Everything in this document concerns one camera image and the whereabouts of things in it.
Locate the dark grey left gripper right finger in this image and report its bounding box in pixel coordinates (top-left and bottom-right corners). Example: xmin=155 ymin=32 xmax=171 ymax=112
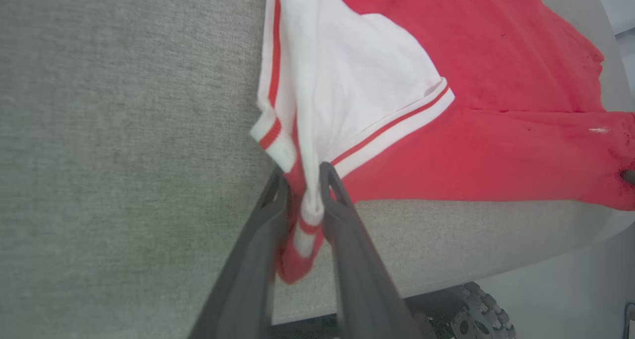
xmin=318 ymin=161 xmax=423 ymax=339

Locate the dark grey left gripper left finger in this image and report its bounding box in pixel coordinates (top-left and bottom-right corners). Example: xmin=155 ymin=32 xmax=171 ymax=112
xmin=188 ymin=166 xmax=291 ymax=339

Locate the red and white sports garment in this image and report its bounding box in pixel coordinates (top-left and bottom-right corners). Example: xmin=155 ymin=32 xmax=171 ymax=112
xmin=249 ymin=0 xmax=635 ymax=285

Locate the grey robot omni wheel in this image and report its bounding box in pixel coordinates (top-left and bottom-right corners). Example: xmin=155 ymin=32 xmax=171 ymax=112
xmin=449 ymin=281 xmax=517 ymax=339

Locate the grey fabric sofa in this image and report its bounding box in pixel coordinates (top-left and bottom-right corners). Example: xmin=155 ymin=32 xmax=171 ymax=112
xmin=0 ymin=0 xmax=635 ymax=326

